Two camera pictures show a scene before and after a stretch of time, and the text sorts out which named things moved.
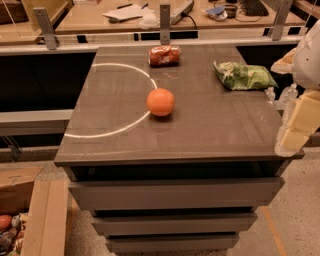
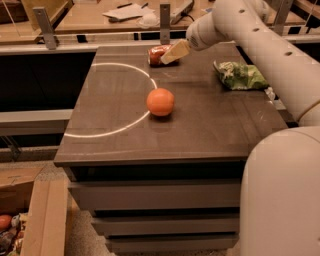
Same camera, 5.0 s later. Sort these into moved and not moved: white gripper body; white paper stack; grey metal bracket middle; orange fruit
Moved: white gripper body
Not moved: orange fruit; white paper stack; grey metal bracket middle
